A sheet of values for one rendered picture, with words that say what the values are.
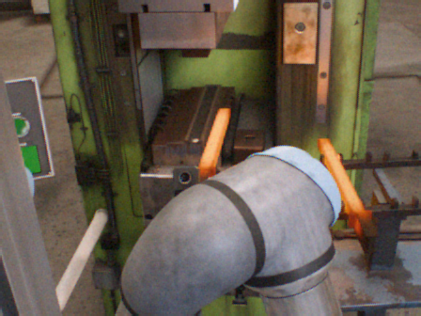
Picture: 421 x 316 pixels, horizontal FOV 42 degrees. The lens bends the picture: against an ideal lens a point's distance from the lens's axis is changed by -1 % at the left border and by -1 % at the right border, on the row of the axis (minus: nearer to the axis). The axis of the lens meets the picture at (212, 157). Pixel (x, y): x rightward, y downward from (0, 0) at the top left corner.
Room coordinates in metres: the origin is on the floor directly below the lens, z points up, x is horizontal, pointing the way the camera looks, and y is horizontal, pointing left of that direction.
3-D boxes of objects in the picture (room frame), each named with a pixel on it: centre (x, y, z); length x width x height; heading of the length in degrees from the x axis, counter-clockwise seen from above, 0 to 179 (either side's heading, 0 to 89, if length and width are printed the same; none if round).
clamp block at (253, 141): (1.42, -0.11, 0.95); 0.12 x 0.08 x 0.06; 171
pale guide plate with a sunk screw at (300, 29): (1.47, -0.26, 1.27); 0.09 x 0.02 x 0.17; 81
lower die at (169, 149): (1.60, 0.04, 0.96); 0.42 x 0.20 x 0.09; 171
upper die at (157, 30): (1.60, 0.04, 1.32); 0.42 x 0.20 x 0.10; 171
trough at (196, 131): (1.59, 0.02, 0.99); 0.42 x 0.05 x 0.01; 171
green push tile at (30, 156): (1.30, 0.51, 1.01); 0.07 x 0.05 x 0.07; 106
